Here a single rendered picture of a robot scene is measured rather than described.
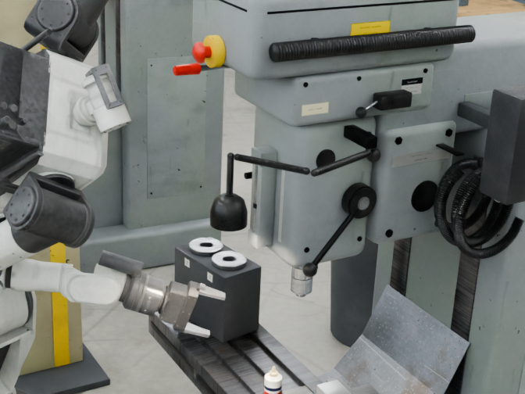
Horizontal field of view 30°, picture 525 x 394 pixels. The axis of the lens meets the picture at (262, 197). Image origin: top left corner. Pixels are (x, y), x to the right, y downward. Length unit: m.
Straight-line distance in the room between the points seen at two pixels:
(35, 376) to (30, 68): 2.21
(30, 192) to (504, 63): 1.01
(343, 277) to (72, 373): 1.18
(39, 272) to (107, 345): 2.11
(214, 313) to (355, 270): 1.66
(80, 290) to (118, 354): 2.06
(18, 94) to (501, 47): 0.99
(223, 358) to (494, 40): 1.01
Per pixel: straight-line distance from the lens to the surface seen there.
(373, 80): 1.91
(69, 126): 2.02
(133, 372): 4.10
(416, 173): 2.06
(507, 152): 1.86
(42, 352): 4.04
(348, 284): 4.17
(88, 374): 4.04
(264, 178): 1.97
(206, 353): 2.49
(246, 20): 1.75
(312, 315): 4.54
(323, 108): 1.86
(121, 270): 2.19
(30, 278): 2.19
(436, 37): 1.92
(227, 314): 2.50
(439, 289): 2.37
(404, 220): 2.08
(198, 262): 2.53
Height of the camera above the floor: 2.21
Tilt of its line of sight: 22 degrees down
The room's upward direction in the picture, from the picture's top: 3 degrees clockwise
